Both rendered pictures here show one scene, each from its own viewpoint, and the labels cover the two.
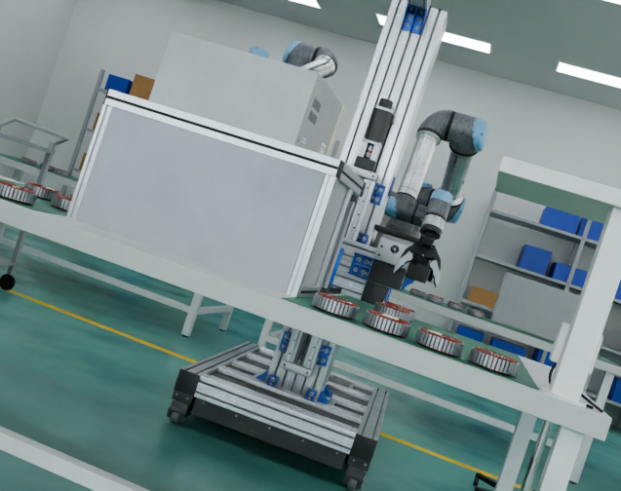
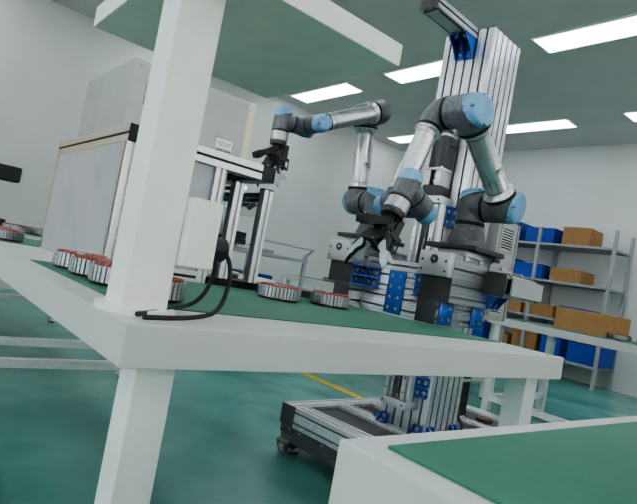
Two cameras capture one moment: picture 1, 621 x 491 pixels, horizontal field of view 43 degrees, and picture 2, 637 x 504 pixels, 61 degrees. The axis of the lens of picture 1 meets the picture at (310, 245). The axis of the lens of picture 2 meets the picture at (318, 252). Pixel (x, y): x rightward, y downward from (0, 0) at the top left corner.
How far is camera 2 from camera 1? 177 cm
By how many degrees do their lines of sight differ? 38
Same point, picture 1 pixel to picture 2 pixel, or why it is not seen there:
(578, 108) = not seen: outside the picture
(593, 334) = (138, 189)
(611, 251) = (160, 52)
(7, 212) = not seen: outside the picture
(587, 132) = not seen: outside the picture
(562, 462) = (117, 419)
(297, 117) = (124, 103)
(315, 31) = (587, 149)
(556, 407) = (92, 320)
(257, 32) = (539, 164)
